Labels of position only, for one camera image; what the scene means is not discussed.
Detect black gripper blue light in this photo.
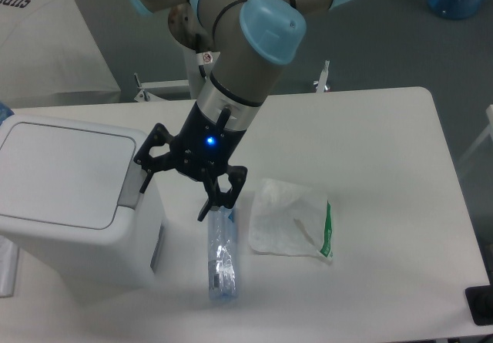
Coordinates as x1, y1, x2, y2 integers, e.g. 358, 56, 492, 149
132, 102, 249, 222

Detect white push-lid trash can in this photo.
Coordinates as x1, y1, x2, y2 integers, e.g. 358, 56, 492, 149
1, 114, 165, 288

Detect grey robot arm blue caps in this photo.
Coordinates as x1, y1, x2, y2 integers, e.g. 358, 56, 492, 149
131, 0, 351, 219

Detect clear plastic water bottle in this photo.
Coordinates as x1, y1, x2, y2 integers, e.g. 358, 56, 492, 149
207, 207, 240, 301

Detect clear plastic bag green strip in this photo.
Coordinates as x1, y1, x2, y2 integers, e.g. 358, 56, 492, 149
248, 178, 334, 263

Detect white printed cloth cover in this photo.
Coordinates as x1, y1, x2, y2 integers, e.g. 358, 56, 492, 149
1, 0, 120, 108

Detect black device at table edge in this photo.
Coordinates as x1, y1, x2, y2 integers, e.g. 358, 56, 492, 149
465, 285, 492, 326

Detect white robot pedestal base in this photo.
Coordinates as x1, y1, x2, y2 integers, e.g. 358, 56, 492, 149
133, 47, 220, 103

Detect white frame at right edge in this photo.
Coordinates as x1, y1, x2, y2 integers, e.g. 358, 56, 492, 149
458, 105, 492, 167

